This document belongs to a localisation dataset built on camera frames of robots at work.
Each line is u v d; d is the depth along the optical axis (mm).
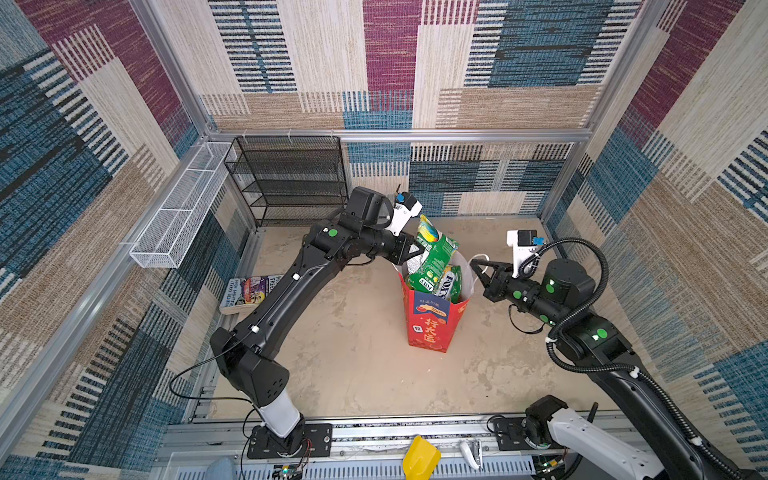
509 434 736
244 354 415
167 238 915
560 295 474
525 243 552
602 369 447
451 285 805
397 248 611
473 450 710
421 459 702
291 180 1087
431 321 765
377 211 568
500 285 558
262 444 719
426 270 700
